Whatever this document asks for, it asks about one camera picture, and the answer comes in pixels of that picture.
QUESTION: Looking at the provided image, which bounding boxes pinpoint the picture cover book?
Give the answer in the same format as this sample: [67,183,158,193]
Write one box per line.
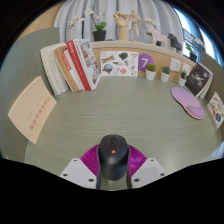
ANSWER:
[73,38,102,90]

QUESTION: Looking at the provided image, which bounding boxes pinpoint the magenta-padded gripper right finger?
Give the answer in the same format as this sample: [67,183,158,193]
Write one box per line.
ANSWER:
[125,144,167,190]

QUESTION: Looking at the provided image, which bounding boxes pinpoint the purple round number sticker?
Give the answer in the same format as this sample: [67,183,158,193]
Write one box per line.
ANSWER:
[137,53,155,73]

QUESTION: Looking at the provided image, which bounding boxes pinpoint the wide white wall socket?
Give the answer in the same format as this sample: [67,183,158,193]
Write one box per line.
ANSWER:
[169,57,182,72]

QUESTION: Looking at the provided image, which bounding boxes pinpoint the pink horse figurine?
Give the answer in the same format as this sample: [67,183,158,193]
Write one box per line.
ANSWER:
[151,26,169,49]

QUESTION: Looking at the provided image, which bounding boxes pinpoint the colourful sticker sheet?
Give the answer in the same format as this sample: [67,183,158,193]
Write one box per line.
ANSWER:
[207,91,224,129]

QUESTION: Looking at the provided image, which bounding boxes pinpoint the white illustrated sticker sheet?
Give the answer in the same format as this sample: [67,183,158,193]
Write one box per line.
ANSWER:
[99,50,140,78]

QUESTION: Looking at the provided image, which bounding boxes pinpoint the black computer mouse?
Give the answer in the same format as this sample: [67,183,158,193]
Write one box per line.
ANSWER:
[96,134,130,182]

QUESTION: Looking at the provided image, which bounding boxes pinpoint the grey curtain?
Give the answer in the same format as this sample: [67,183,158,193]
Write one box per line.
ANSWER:
[53,0,183,44]

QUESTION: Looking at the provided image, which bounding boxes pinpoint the thick white book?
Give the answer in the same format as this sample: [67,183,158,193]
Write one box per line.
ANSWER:
[39,43,69,97]

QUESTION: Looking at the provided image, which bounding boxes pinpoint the kraft brown book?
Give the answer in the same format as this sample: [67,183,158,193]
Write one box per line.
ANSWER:
[53,44,79,93]

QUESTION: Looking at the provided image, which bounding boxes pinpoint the beige booklet with red print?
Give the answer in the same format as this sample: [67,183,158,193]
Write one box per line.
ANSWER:
[7,75,58,145]

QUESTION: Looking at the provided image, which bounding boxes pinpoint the window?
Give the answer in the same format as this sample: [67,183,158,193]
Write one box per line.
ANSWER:
[174,8,223,66]

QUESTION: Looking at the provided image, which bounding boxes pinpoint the black cover magazine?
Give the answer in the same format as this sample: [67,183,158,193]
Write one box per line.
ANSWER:
[184,63,214,98]

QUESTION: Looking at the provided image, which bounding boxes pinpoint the wooden mannequin figure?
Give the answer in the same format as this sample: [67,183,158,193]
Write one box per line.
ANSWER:
[128,9,142,41]

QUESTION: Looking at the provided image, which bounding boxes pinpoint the white book with red print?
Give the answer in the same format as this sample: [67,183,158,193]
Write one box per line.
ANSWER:
[61,49,86,92]

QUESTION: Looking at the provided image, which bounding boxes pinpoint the purple mouse pad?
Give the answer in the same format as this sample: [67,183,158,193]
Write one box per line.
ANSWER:
[170,86,206,120]

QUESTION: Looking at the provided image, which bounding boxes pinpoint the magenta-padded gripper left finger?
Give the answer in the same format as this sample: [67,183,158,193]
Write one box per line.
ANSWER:
[59,144,103,190]

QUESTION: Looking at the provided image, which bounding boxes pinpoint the small white wall socket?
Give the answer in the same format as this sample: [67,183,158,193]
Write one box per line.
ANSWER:
[181,62,192,76]

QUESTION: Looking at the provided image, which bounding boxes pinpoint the wooden hand model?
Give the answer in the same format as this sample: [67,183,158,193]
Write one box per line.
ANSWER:
[113,10,131,42]

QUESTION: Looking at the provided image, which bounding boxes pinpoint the wooden desk back shelf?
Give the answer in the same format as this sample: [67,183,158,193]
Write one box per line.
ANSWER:
[41,40,201,83]

